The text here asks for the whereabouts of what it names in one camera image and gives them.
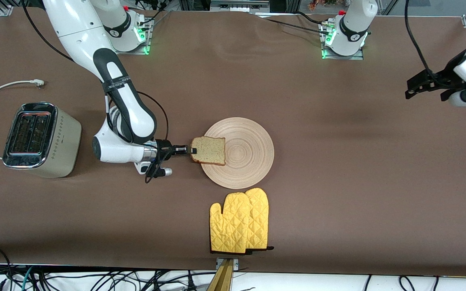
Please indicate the grey aluminium frame unit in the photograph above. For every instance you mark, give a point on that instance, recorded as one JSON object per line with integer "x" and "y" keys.
{"x": 239, "y": 5}

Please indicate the round wooden plate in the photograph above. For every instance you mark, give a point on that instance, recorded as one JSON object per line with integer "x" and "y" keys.
{"x": 245, "y": 157}

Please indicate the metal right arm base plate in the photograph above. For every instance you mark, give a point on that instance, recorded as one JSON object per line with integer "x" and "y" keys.
{"x": 130, "y": 51}

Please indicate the beige and chrome toaster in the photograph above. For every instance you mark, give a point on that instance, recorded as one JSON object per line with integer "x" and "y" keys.
{"x": 63, "y": 141}

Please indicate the small metal bracket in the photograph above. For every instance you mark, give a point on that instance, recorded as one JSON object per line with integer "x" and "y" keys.
{"x": 235, "y": 262}

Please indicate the yellow quilted oven mitt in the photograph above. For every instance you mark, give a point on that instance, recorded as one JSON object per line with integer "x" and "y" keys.
{"x": 260, "y": 218}
{"x": 229, "y": 226}

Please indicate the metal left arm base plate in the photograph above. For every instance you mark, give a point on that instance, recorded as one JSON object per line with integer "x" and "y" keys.
{"x": 342, "y": 57}

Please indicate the slice of seeded bread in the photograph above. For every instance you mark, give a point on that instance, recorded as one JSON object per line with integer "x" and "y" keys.
{"x": 210, "y": 151}

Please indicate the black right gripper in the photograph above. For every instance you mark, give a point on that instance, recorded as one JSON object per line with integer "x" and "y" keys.
{"x": 165, "y": 150}

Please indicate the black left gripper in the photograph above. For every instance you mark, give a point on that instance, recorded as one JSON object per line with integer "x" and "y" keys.
{"x": 445, "y": 77}

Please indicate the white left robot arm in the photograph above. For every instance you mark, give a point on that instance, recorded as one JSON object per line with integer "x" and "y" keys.
{"x": 352, "y": 28}

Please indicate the yellow wooden beam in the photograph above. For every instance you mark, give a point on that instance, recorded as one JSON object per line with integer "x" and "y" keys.
{"x": 221, "y": 279}

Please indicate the colourful background object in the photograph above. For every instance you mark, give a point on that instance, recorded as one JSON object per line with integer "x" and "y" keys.
{"x": 322, "y": 4}

